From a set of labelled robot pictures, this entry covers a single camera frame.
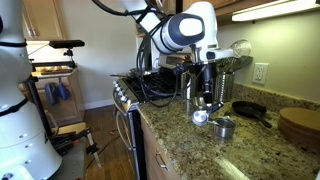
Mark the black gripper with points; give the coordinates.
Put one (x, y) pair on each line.
(206, 76)

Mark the small steel measuring cup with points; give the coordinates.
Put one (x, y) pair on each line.
(200, 118)

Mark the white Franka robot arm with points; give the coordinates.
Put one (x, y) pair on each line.
(26, 140)

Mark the steel utensil holder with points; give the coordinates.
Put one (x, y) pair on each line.
(226, 88)
(188, 86)

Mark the large steel measuring cup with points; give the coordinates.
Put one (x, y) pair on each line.
(224, 133)

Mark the black slotted spoon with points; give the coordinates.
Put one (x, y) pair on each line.
(228, 67)

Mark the black cast iron skillet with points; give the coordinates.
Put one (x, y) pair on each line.
(248, 109)

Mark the black spatula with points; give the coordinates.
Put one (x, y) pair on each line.
(245, 61)

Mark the wooden counter base cabinet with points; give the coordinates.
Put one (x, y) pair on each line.
(150, 160)

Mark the stainless steel stove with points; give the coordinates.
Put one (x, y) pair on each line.
(138, 156)

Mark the dark round wooden board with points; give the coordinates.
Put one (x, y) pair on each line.
(293, 138)

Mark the light round wooden board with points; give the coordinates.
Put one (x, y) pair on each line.
(300, 118)

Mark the under cabinet light strip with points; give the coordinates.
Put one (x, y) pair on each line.
(276, 10)

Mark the yellow wooden board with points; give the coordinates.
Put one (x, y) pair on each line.
(71, 128)

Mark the blue oven mitt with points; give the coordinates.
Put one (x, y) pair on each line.
(62, 91)
(50, 95)

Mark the black clamp assembly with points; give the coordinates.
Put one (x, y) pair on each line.
(66, 140)

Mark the grey robot table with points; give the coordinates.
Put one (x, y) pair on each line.
(71, 166)

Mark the white wall power outlet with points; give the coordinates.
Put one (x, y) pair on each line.
(260, 73)

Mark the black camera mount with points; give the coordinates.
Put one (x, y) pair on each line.
(69, 56)

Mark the black stereo camera bar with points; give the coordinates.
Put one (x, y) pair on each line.
(66, 44)

